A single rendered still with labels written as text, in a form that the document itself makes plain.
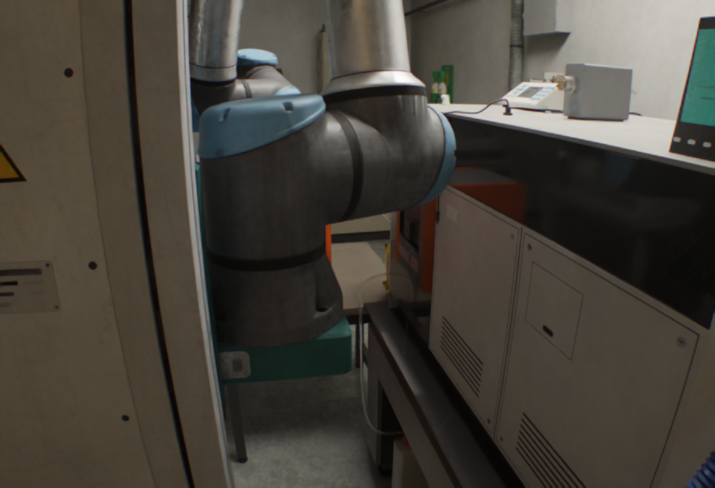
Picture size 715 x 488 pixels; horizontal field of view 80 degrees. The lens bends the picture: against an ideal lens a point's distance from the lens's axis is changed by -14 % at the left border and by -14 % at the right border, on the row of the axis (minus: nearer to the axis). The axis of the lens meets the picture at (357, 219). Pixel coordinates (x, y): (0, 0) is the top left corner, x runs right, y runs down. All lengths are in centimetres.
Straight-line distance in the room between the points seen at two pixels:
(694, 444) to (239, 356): 55
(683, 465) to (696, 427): 6
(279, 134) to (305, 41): 425
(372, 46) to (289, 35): 411
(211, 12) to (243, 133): 32
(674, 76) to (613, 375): 159
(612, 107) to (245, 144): 89
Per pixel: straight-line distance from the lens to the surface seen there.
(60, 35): 44
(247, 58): 98
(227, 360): 60
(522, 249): 86
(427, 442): 127
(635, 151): 64
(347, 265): 219
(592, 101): 116
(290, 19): 476
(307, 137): 53
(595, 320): 72
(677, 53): 215
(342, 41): 66
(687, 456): 69
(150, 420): 53
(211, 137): 54
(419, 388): 133
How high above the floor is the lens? 151
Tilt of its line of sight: 16 degrees down
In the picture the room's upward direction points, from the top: straight up
